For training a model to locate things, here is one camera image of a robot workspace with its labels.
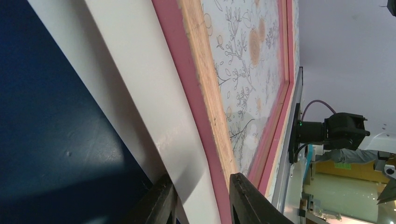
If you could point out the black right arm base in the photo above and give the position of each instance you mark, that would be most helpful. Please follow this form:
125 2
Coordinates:
294 143

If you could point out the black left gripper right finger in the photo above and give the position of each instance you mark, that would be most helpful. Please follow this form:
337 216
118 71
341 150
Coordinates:
249 206

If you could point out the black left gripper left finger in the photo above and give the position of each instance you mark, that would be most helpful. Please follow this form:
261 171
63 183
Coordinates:
158 206

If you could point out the aluminium rail platform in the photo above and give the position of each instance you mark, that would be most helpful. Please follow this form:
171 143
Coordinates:
284 175

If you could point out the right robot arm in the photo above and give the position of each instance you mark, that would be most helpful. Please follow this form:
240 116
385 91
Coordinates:
346 131

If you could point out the sunset landscape photo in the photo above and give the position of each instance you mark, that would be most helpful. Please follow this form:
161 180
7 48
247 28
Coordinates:
61 161

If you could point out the white mat board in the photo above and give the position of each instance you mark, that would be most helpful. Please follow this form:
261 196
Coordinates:
119 51

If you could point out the floral patterned table cloth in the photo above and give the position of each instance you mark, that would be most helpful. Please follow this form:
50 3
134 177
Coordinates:
249 41

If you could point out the pink wooden picture frame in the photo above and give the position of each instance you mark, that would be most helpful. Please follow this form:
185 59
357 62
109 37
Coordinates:
182 23

